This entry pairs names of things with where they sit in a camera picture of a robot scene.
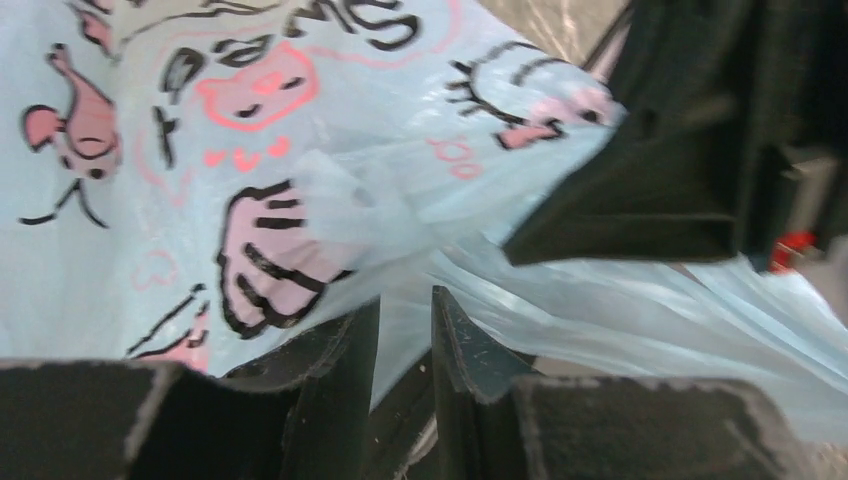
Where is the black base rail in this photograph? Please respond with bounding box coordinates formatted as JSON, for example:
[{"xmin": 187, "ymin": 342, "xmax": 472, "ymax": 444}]
[{"xmin": 361, "ymin": 351, "xmax": 437, "ymax": 480}]

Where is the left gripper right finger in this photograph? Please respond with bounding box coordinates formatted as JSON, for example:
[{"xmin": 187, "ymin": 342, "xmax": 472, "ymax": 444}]
[{"xmin": 431, "ymin": 286, "xmax": 812, "ymax": 479}]

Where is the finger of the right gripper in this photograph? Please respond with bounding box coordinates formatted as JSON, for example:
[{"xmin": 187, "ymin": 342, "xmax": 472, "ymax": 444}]
[{"xmin": 503, "ymin": 1, "xmax": 847, "ymax": 271}]

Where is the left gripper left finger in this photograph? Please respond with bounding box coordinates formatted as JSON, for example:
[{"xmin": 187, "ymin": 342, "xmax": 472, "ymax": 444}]
[{"xmin": 1, "ymin": 302, "xmax": 380, "ymax": 479}]

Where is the light blue plastic bag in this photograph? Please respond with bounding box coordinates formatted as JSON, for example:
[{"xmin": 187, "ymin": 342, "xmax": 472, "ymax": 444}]
[{"xmin": 1, "ymin": 1, "xmax": 847, "ymax": 443}]

